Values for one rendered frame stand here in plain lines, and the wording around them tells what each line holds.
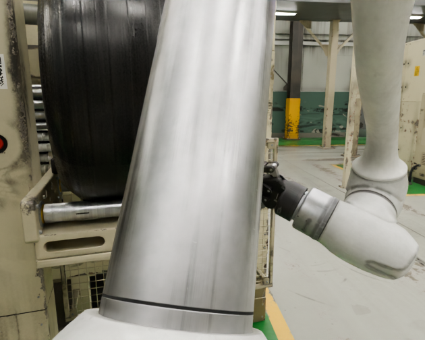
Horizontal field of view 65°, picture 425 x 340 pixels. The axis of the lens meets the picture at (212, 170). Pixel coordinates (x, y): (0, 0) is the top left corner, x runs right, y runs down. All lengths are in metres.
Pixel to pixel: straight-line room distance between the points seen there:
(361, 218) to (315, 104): 10.37
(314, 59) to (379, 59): 10.57
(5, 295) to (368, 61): 0.95
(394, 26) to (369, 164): 0.31
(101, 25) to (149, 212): 0.52
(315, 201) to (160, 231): 0.47
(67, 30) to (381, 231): 0.65
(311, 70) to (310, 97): 0.80
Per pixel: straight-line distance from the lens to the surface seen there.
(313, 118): 10.97
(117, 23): 0.69
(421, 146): 5.44
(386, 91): 0.55
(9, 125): 0.90
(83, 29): 0.69
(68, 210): 0.84
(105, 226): 0.85
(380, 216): 0.66
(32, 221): 0.82
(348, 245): 0.64
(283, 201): 0.65
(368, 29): 0.49
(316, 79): 11.07
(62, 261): 0.87
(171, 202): 0.20
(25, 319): 1.07
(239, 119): 0.23
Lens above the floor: 1.16
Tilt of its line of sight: 12 degrees down
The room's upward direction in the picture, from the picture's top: straight up
